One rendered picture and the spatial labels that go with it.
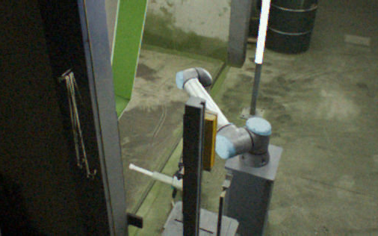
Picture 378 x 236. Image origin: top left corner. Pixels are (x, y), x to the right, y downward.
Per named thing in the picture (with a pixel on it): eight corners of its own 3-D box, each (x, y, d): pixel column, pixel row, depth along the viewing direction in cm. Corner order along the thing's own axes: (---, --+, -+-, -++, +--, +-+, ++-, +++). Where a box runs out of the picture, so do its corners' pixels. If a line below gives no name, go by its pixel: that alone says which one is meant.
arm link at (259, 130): (273, 148, 250) (277, 126, 241) (250, 157, 244) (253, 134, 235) (258, 134, 262) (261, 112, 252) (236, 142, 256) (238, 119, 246)
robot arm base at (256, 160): (272, 151, 263) (274, 139, 257) (266, 171, 249) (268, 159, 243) (243, 143, 269) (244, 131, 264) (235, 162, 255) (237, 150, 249)
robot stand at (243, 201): (270, 213, 301) (283, 148, 265) (261, 246, 278) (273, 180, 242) (230, 200, 312) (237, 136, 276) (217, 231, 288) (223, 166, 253)
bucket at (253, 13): (262, 40, 525) (264, 20, 509) (240, 36, 535) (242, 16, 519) (267, 30, 549) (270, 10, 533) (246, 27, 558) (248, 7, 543)
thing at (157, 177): (189, 199, 308) (194, 184, 291) (187, 205, 305) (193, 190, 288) (129, 176, 314) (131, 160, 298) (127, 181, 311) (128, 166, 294)
